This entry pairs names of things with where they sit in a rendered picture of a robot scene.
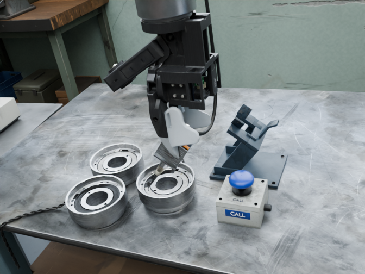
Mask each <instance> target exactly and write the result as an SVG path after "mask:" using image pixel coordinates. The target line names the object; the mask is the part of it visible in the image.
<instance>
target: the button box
mask: <svg viewBox="0 0 365 274"><path fill-rule="evenodd" d="M229 176H230V175H227V176H226V178H225V180H224V183H223V185H222V187H221V190H220V192H219V194H218V196H217V199H216V201H215V202H216V211H217V221H218V222H221V223H227V224H231V225H237V226H243V227H250V228H256V229H261V225H262V221H263V217H264V214H265V212H266V211H268V212H271V210H272V205H271V204H267V203H268V180H267V179H258V178H254V184H253V185H252V186H251V187H249V188H246V189H245V190H243V191H241V190H239V189H236V188H233V187H232V186H231V185H230V184H229Z"/></svg>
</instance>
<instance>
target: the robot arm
mask: <svg viewBox="0 0 365 274"><path fill-rule="evenodd" d="M135 4H136V10H137V15H138V17H140V18H141V19H140V21H141V26H142V31H143V32H145V33H149V34H157V36H156V37H155V38H153V39H152V40H151V41H150V42H148V43H147V44H146V45H145V46H143V47H142V48H141V49H140V50H138V51H137V52H136V53H135V54H133V55H132V56H131V57H130V58H128V59H127V60H125V61H124V62H123V60H121V61H120V62H119V63H118V64H114V65H113V66H112V68H111V69H110V70H109V71H108V75H107V76H106V77H105V78H104V79H103V80H104V81H105V82H106V84H107V85H108V86H109V88H110V89H111V90H112V91H113V92H115V91H117V90H118V89H120V88H121V89H123V88H125V87H126V86H128V85H130V84H131V82H132V81H133V80H134V79H135V78H136V76H137V75H139V74H140V73H141V72H143V71H144V70H145V69H147V68H149V69H148V73H147V97H148V103H149V114H150V119H151V122H152V124H153V127H154V129H155V131H156V133H157V136H158V137H160V139H161V141H162V143H163V144H164V146H165V147H166V148H167V149H168V151H169V152H170V154H171V155H172V156H173V157H174V158H178V159H179V157H180V155H179V148H178V146H185V145H193V144H196V143H198V142H199V140H200V136H199V133H198V132H197V131H196V130H194V129H197V128H203V127H207V126H209V125H210V124H211V117H210V115H209V114H207V113H205V112H203V111H201V110H205V100H206V99H207V98H208V97H209V96H215V94H216V93H217V91H218V88H221V87H222V85H221V72H220V65H219V53H210V52H209V42H208V35H207V27H208V26H209V25H210V24H211V15H210V13H196V11H195V8H196V6H197V5H196V0H135ZM215 64H217V76H218V80H217V77H216V66H215ZM167 103H169V104H168V106H169V108H168V107H167ZM186 124H188V125H190V127H189V126H188V125H186ZM191 127H192V128H191Z"/></svg>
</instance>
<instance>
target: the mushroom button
mask: <svg viewBox="0 0 365 274"><path fill-rule="evenodd" d="M229 184H230V185H231V186H232V187H233V188H236V189H239V190H241V191H243V190H245V189H246V188H249V187H251V186H252V185H253V184H254V176H253V175H252V173H250V172H249V171H246V170H238V171H235V172H233V173H232V174H231V175H230V176H229Z"/></svg>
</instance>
